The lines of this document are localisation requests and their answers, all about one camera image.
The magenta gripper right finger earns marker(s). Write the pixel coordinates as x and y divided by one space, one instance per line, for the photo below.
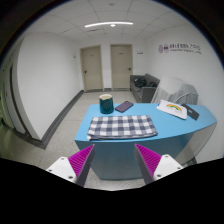
154 166

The wall logo sign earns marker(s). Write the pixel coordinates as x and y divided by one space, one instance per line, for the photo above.
179 47

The black bag on sofa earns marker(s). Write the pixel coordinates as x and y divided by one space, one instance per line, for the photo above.
140 82

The grey white checkered towel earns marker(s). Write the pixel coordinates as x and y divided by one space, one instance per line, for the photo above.
121 127

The black smartphone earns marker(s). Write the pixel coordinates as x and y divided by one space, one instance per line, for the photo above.
191 112

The dark purple smartphone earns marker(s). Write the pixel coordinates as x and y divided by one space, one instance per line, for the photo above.
124 106

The left beige door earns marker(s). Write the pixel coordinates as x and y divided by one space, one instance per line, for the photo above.
91 68

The dark green mug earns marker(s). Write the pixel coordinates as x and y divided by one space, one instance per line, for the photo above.
106 103

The grey sofa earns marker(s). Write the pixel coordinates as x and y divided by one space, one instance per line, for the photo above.
144 94

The beige door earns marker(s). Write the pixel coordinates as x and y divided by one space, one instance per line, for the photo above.
91 68
121 65

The right beige door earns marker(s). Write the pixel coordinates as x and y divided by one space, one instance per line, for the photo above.
121 65

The blue table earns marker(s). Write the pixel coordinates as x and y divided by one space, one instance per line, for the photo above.
181 139

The ceiling strip light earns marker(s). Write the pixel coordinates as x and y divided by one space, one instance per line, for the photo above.
113 24

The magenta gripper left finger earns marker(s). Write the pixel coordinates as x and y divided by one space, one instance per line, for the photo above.
74 168

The grey covered chair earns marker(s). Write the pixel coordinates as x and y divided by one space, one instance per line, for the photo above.
175 90

